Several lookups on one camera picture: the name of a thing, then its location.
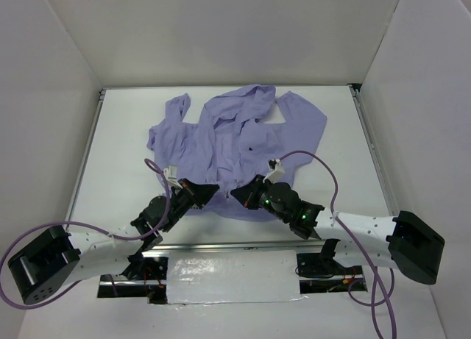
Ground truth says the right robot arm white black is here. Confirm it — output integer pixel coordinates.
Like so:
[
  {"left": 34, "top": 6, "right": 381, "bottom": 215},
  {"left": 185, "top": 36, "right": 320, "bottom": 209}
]
[{"left": 230, "top": 175, "right": 445, "bottom": 285}]

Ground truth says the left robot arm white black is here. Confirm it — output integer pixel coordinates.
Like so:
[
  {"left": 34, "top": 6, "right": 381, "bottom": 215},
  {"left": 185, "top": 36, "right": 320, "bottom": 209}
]
[{"left": 7, "top": 179, "right": 219, "bottom": 307}]

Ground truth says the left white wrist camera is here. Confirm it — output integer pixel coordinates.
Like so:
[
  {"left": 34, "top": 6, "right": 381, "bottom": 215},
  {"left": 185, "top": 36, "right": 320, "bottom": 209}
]
[{"left": 163, "top": 165, "right": 177, "bottom": 181}]

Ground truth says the silver foil tape panel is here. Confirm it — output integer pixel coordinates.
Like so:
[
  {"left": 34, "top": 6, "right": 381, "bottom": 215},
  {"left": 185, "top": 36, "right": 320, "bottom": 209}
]
[{"left": 166, "top": 250, "right": 302, "bottom": 304}]

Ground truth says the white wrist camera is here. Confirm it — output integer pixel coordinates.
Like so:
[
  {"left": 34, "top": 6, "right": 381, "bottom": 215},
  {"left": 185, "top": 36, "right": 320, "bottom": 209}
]
[
  {"left": 263, "top": 159, "right": 285, "bottom": 183},
  {"left": 163, "top": 165, "right": 177, "bottom": 181}
]

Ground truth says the lavender zip-up jacket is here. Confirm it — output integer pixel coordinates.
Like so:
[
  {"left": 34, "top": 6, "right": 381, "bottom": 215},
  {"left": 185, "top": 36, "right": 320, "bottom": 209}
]
[{"left": 146, "top": 85, "right": 327, "bottom": 222}]

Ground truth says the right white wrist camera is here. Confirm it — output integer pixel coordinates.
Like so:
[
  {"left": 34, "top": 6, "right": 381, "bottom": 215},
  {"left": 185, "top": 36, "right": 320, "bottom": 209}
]
[{"left": 263, "top": 159, "right": 285, "bottom": 183}]

